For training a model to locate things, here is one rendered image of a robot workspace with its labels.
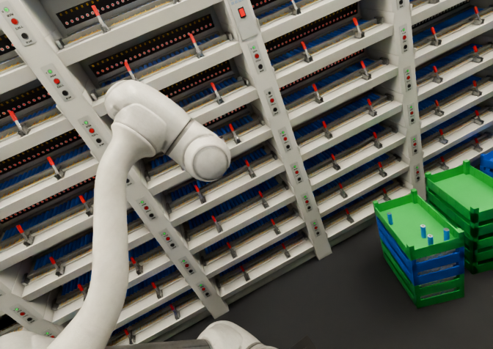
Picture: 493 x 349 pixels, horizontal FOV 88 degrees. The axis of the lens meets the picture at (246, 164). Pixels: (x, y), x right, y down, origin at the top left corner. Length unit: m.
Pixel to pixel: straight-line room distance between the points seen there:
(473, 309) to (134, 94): 1.49
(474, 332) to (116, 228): 1.36
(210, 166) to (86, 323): 0.33
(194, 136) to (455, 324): 1.30
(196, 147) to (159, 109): 0.11
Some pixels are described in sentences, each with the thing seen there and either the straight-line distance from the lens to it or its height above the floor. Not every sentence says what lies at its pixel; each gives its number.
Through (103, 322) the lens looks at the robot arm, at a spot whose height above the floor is 0.99.
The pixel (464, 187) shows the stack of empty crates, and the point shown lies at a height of 0.32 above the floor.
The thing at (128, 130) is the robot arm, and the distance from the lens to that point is 0.54.
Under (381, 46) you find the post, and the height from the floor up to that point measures 1.00.
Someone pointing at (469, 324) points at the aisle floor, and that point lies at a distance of 1.51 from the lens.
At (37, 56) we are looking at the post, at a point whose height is 1.49.
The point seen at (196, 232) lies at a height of 0.54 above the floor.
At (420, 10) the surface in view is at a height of 1.09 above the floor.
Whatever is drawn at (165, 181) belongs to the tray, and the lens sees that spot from 1.16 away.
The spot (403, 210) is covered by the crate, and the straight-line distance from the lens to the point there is 1.44.
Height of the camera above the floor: 1.30
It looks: 25 degrees down
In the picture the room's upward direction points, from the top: 24 degrees counter-clockwise
